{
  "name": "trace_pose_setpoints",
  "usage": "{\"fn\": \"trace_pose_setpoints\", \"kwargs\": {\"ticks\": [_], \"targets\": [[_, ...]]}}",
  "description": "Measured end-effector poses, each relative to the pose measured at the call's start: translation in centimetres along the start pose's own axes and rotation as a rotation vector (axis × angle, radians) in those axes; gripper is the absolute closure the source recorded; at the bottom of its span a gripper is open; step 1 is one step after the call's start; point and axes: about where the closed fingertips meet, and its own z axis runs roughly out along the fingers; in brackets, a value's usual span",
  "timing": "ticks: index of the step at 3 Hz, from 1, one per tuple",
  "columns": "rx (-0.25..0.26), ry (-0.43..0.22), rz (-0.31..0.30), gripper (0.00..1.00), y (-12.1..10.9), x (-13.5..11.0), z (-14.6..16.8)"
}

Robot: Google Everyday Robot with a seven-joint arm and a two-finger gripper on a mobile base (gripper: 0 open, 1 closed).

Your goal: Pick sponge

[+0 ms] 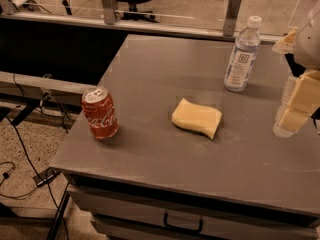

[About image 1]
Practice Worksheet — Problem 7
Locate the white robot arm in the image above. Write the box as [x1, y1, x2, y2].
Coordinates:
[272, 1, 320, 137]

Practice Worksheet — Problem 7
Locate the black power adapter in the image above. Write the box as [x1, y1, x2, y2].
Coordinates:
[33, 168, 59, 187]

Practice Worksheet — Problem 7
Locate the black floor cable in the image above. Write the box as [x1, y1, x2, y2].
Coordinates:
[0, 73, 70, 240]

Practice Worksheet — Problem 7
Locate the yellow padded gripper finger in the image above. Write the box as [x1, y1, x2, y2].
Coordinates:
[273, 69, 320, 137]

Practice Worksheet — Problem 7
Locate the metal glass railing frame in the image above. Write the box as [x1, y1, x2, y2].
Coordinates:
[1, 0, 288, 42]

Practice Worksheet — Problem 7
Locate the black drawer handle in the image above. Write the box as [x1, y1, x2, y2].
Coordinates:
[163, 212, 203, 234]

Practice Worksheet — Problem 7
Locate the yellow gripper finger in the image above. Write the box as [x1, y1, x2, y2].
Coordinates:
[272, 28, 297, 54]

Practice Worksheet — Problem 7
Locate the yellow sponge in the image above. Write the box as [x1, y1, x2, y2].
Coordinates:
[171, 98, 222, 139]

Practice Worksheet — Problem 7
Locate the grey drawer cabinet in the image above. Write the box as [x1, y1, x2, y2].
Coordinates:
[51, 35, 320, 240]

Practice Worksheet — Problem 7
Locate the clear plastic water bottle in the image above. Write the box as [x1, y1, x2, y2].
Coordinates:
[224, 16, 262, 92]

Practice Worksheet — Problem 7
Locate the red Coca-Cola can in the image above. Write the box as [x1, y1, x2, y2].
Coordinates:
[81, 86, 118, 140]

